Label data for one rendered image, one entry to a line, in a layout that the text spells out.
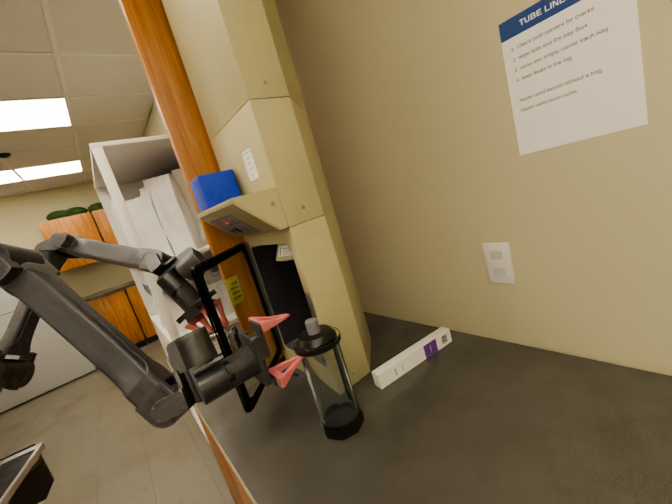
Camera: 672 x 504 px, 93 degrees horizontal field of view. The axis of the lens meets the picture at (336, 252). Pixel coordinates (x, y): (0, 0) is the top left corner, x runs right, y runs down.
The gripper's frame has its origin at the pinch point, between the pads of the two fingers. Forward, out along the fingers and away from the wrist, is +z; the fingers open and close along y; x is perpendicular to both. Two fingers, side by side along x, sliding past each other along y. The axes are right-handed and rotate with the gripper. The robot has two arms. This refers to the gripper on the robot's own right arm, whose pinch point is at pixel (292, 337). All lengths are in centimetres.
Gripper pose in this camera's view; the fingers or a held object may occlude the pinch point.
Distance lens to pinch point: 69.4
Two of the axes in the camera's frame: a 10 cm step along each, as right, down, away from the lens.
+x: -5.9, 0.2, 8.1
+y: -2.8, -9.4, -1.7
